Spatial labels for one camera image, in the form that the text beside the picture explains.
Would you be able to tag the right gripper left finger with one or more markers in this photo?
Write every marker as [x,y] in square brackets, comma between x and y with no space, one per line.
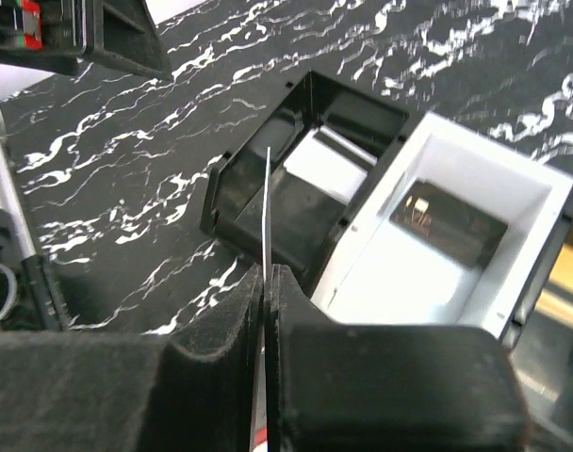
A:
[109,391]

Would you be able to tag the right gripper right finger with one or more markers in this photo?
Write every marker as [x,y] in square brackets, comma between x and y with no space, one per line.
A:
[339,387]

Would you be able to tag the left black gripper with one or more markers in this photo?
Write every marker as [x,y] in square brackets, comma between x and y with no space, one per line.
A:
[53,36]

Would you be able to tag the white striped credit card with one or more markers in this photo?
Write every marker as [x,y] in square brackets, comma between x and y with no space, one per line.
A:
[331,163]

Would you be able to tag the black card in grey tray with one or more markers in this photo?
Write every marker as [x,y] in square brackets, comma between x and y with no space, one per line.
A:
[465,233]

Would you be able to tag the grey plastic tray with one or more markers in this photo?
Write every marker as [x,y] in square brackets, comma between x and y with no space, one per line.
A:
[380,273]

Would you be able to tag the black open tray box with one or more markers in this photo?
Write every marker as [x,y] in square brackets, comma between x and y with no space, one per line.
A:
[541,341]

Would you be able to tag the black box lid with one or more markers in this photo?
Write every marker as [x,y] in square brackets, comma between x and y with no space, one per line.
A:
[306,224]

